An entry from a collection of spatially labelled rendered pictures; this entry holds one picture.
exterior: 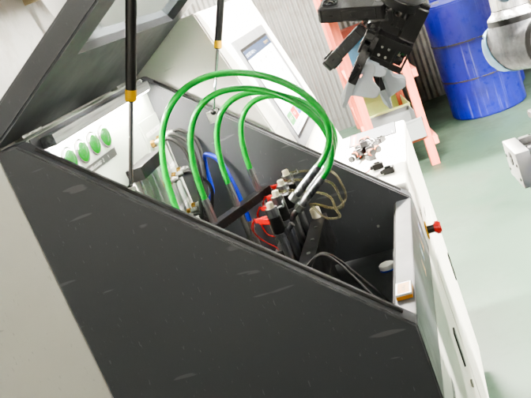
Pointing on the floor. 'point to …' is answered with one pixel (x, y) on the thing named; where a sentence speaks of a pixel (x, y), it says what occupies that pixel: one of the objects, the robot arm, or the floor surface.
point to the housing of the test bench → (38, 317)
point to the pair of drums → (469, 60)
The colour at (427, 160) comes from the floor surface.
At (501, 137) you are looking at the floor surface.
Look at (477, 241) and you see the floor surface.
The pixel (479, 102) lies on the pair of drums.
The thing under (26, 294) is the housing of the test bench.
